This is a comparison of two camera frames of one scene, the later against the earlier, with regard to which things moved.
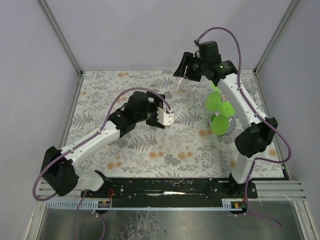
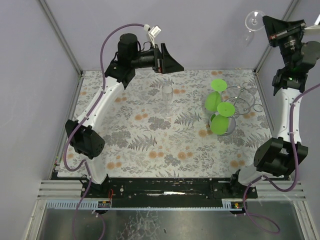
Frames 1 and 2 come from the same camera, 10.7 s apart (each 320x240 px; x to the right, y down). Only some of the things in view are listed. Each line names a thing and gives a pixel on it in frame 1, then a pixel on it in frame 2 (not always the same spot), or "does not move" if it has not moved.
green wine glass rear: x=213 y=99 does not move
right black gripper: x=188 y=66 -> x=288 y=32
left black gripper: x=155 y=110 -> x=158 y=59
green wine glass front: x=219 y=123 does not move
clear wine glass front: x=179 y=86 -> x=167 y=92
